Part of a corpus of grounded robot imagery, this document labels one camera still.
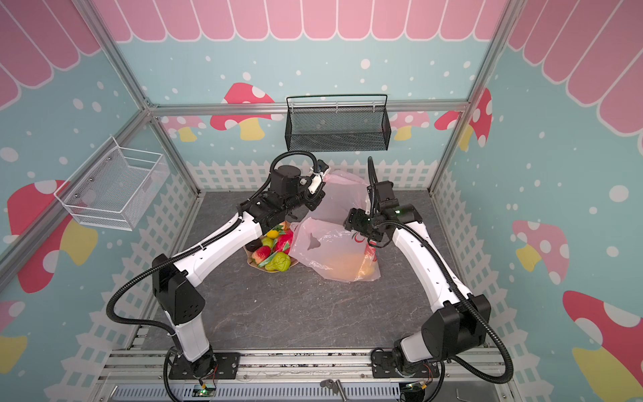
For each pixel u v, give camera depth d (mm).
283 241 911
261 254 895
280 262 851
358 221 697
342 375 740
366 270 871
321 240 759
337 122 946
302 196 658
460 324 401
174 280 452
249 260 896
